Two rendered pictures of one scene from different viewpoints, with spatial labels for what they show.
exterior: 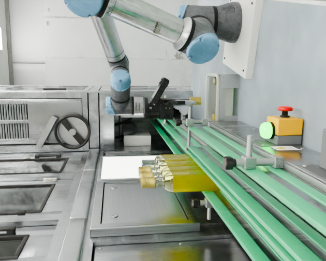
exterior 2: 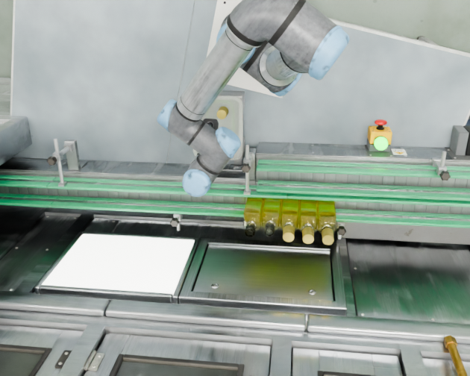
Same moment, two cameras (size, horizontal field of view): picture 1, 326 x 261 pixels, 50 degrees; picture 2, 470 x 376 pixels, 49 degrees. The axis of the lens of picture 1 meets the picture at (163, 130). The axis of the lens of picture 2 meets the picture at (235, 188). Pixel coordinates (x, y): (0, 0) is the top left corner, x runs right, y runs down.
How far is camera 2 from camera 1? 1.73 m
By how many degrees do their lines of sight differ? 72
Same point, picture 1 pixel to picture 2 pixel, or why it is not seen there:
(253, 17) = not seen: hidden behind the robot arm
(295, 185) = not seen: outside the picture
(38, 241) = (336, 362)
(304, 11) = (384, 42)
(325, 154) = (462, 146)
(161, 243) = (353, 277)
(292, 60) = (366, 80)
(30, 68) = not seen: outside the picture
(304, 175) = (466, 163)
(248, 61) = not seen: hidden behind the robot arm
